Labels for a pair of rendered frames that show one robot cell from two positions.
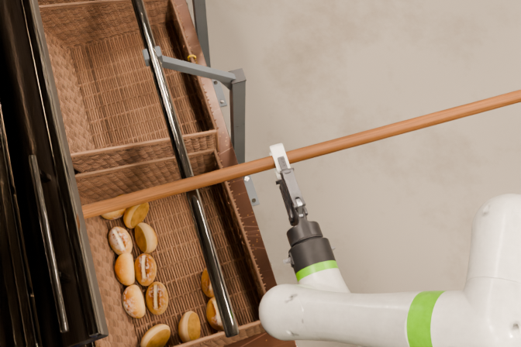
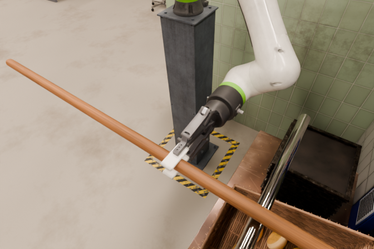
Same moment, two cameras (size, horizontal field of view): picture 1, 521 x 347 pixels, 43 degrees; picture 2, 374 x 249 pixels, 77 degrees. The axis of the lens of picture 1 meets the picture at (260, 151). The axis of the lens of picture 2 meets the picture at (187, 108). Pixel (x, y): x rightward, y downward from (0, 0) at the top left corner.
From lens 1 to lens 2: 1.22 m
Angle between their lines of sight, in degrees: 61
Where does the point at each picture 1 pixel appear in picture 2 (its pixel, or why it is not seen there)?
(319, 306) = (274, 21)
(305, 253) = (231, 94)
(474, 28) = not seen: outside the picture
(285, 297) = (281, 54)
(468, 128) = (34, 222)
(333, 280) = (230, 76)
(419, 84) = not seen: outside the picture
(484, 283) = not seen: outside the picture
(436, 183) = (78, 217)
